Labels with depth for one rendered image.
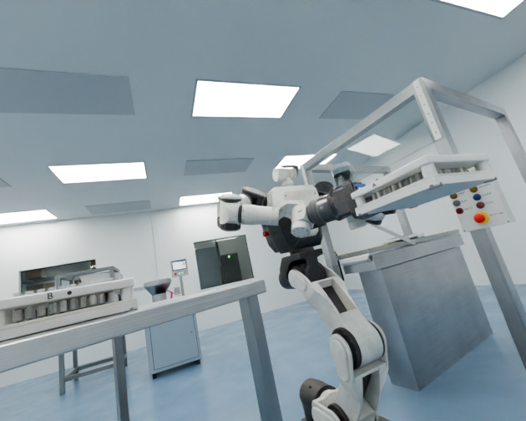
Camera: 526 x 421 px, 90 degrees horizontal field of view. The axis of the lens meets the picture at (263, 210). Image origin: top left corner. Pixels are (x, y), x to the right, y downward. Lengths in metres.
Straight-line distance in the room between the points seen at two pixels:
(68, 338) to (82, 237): 6.35
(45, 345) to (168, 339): 3.31
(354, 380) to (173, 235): 5.90
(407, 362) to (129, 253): 5.68
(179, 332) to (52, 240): 4.03
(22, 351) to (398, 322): 1.94
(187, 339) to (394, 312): 2.59
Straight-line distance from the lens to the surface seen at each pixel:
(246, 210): 0.90
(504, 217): 1.43
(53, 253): 6.95
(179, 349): 3.84
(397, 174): 0.72
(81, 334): 0.55
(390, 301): 2.08
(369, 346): 1.10
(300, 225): 0.87
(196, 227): 6.73
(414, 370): 2.21
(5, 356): 0.53
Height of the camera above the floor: 0.91
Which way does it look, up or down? 13 degrees up
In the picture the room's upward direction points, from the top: 13 degrees counter-clockwise
